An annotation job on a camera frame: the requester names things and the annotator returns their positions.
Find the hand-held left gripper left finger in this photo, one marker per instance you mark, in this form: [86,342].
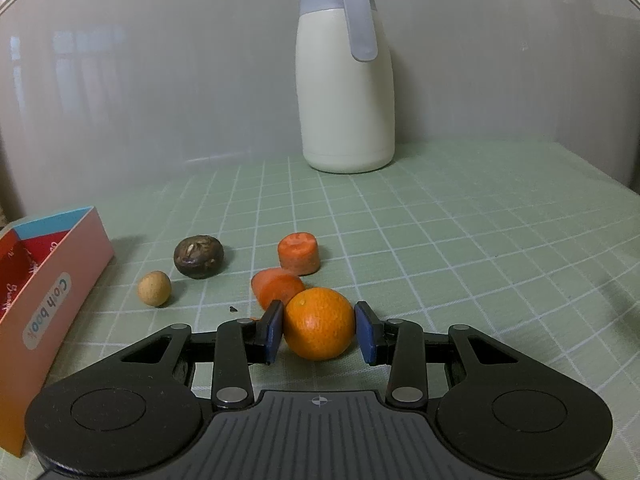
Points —
[274,332]

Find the colourful cardboard box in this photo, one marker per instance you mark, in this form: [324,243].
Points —
[50,300]

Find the white jug with grey lid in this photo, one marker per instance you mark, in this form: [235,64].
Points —
[345,110]

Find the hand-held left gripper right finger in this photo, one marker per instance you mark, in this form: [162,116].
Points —
[364,335]

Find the green checked tablecloth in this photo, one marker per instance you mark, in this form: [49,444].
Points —
[450,260]

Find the slanted orange carrot piece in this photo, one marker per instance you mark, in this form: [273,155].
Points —
[275,285]

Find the small tan longan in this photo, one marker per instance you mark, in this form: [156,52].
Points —
[155,288]

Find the orange tangerine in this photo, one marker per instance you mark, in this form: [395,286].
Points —
[320,322]

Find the dark brown water chestnut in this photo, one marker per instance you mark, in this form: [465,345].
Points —
[198,257]

